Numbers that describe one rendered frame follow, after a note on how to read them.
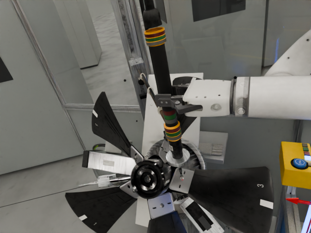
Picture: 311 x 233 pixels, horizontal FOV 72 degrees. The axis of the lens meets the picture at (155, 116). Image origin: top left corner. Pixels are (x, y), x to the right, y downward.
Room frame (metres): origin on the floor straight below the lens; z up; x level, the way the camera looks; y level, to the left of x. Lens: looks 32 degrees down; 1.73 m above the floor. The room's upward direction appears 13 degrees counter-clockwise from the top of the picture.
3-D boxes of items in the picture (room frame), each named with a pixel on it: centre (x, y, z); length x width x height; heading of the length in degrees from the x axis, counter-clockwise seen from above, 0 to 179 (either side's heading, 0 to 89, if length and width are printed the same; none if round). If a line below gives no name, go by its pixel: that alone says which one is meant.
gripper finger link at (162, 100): (0.43, -0.03, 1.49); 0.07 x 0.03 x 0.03; 62
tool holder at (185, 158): (0.48, -0.04, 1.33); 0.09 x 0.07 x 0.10; 6
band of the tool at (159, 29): (0.47, -0.04, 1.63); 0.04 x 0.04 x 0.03
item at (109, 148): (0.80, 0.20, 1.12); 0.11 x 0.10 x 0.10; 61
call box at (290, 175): (0.56, -0.50, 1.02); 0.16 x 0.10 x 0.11; 151
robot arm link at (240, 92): (0.39, -0.19, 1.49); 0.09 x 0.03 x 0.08; 152
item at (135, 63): (1.09, 0.03, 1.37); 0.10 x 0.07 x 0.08; 6
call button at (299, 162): (0.52, -0.47, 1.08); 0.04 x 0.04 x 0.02
